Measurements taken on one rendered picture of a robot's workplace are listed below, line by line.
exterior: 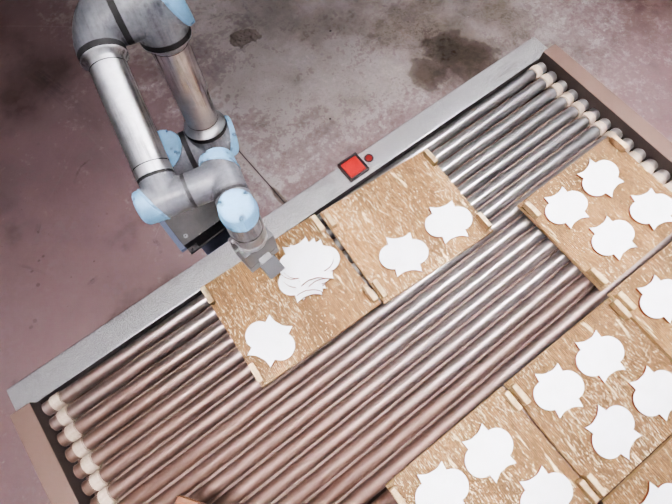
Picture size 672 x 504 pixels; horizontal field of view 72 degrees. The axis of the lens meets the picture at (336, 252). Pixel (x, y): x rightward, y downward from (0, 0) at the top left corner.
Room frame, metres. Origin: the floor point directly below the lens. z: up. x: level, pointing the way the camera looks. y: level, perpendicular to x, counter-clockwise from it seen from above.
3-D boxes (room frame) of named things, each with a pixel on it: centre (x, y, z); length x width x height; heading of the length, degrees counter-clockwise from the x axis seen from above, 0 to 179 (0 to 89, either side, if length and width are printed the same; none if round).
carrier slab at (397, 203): (0.55, -0.22, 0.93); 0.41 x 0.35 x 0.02; 120
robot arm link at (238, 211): (0.39, 0.19, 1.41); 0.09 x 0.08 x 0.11; 22
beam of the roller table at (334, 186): (0.66, 0.07, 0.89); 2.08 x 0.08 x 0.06; 124
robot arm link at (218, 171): (0.48, 0.24, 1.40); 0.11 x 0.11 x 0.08; 22
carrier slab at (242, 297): (0.34, 0.14, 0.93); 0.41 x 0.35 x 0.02; 122
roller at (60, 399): (0.60, 0.03, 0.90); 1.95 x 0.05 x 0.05; 124
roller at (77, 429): (0.52, -0.03, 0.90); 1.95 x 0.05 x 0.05; 124
